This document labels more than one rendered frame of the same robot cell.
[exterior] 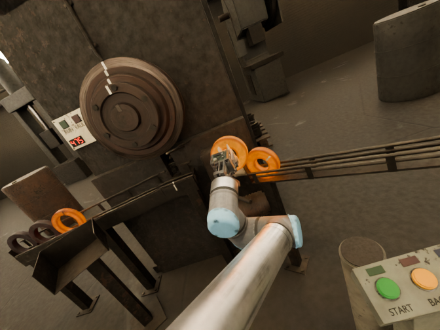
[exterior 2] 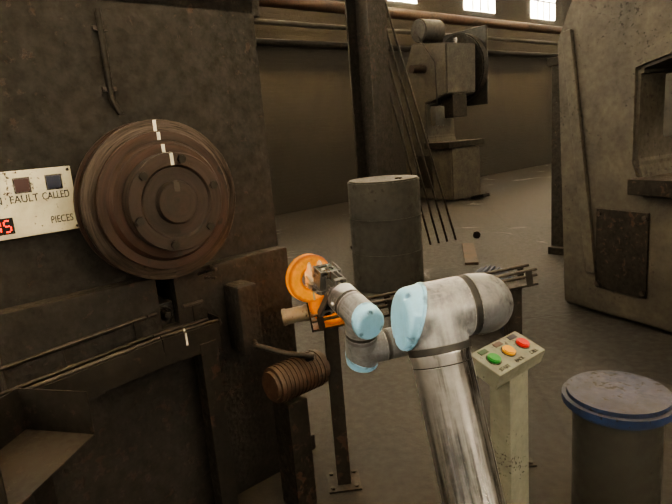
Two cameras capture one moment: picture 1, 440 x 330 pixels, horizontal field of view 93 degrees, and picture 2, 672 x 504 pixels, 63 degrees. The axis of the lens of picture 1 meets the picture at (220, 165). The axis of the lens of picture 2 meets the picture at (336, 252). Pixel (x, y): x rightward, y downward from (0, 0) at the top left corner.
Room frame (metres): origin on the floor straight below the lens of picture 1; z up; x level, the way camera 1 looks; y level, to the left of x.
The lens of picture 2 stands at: (-0.41, 1.16, 1.27)
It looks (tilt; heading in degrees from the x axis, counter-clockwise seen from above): 12 degrees down; 312
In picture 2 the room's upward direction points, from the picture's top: 5 degrees counter-clockwise
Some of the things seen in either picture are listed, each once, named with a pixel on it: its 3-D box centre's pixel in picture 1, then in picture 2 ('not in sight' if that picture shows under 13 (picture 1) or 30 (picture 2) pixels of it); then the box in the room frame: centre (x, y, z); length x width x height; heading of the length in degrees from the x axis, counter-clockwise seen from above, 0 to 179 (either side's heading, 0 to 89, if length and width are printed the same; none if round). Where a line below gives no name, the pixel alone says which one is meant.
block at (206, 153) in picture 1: (215, 168); (243, 316); (1.05, 0.03, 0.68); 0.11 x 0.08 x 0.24; 171
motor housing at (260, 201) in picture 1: (259, 234); (302, 429); (0.89, -0.04, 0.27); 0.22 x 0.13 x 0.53; 81
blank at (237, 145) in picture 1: (229, 154); (309, 277); (0.80, -0.05, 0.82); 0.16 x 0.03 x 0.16; 71
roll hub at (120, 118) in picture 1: (127, 116); (175, 201); (0.98, 0.28, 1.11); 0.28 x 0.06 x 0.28; 81
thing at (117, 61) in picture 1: (134, 112); (161, 200); (1.08, 0.27, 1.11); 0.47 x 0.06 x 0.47; 81
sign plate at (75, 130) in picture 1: (83, 126); (24, 203); (1.23, 0.59, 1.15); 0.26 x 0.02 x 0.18; 81
